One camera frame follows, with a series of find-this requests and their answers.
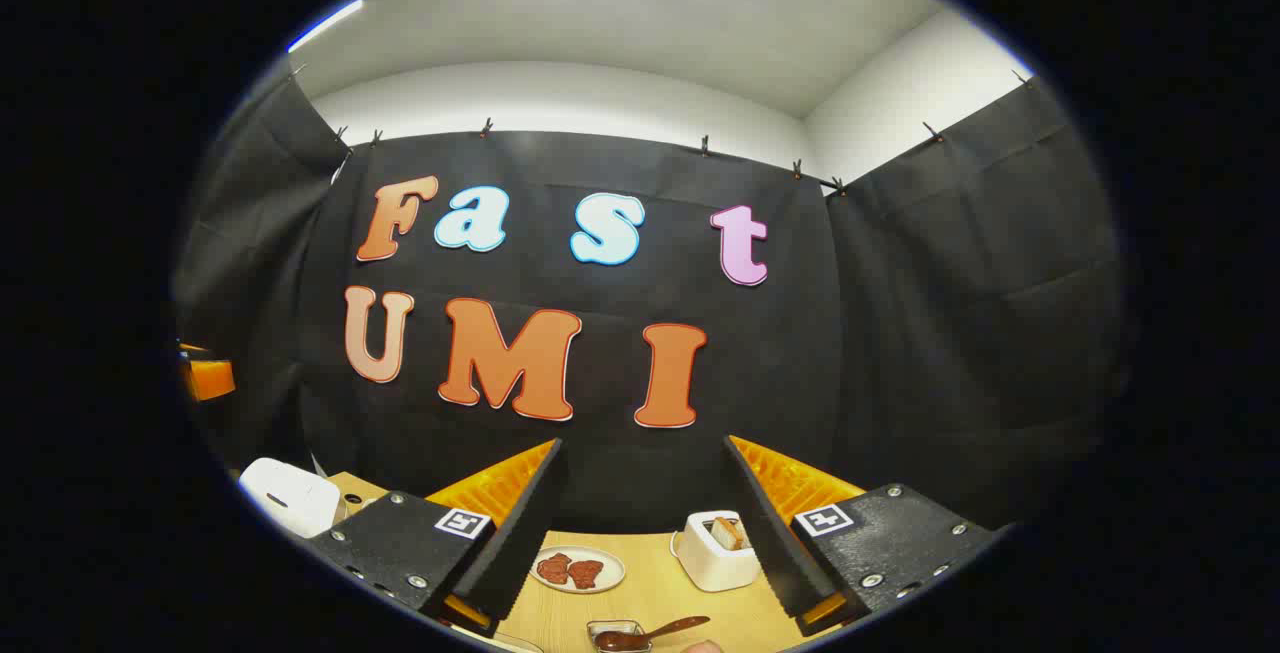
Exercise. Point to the white round plate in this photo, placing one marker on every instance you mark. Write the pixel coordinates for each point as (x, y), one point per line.
(612, 578)

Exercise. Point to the white toaster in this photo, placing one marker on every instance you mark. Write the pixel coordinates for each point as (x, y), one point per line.
(715, 568)

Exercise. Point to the toasted bread slice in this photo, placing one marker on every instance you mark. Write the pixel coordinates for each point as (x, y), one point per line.
(727, 533)

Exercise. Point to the brown wooden spoon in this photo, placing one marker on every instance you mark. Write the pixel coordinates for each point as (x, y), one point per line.
(660, 628)

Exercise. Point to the white rice cooker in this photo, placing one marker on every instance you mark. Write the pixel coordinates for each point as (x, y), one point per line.
(290, 495)

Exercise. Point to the black backdrop cloth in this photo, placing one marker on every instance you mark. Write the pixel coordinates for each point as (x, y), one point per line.
(800, 363)

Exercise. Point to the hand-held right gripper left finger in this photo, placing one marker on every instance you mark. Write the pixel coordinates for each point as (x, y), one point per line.
(520, 543)

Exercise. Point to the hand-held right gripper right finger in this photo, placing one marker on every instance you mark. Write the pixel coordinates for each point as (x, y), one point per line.
(775, 548)

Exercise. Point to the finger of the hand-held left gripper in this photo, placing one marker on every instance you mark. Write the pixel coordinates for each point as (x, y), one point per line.
(208, 378)

